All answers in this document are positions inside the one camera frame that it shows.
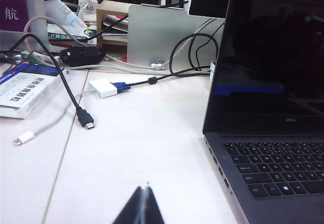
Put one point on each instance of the crumpled silver foil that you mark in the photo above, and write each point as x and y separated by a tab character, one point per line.
157	63

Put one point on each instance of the wooden desk shelf box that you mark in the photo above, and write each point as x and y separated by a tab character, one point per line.
100	21

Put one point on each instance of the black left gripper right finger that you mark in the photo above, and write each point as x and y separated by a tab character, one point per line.
152	208

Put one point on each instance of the black computer mouse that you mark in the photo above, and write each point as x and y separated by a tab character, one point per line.
83	55

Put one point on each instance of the purple sign in silver frame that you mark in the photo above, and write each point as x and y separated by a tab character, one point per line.
15	13

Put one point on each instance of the paper stack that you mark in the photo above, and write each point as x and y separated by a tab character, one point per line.
114	25

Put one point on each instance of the green covered book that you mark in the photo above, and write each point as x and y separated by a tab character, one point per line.
68	37

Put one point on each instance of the white cream tube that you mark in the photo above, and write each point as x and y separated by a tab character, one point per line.
63	12

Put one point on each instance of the white and blue medicine box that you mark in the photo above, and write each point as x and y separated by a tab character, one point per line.
27	92

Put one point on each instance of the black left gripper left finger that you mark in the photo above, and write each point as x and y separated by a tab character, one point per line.
130	210

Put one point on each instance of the silver metal monitor stand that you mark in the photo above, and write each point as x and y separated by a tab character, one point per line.
157	34

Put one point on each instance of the gray Dell laptop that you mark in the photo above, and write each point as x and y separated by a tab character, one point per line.
265	82

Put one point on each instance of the white printed mug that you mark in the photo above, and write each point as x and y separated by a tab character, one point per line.
88	8

